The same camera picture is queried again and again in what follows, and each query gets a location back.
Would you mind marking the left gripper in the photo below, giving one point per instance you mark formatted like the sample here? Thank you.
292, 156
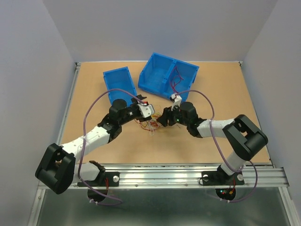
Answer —
135, 104

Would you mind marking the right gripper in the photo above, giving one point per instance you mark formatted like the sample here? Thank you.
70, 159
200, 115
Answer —
167, 114

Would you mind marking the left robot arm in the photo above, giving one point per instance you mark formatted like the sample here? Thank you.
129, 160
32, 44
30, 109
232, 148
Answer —
61, 165

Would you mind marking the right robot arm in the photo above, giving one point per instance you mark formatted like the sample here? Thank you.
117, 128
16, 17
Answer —
245, 138

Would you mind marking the small blue bin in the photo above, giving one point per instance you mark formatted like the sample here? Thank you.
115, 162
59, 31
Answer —
119, 79

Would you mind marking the blue double-compartment bin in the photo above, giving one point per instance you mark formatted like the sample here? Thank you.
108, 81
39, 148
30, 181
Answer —
163, 75

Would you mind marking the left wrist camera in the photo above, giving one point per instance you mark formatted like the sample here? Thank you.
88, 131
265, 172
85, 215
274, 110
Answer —
147, 110

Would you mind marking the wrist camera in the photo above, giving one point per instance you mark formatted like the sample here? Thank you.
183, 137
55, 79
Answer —
147, 110
176, 101

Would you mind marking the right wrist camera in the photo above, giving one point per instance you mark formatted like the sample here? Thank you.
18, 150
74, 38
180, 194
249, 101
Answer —
176, 101

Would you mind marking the aluminium rail frame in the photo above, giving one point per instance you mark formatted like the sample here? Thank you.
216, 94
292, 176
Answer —
159, 173

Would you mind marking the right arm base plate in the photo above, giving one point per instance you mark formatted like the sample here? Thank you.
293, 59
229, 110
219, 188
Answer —
216, 178

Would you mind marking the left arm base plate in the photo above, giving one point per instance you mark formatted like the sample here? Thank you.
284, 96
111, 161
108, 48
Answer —
110, 179

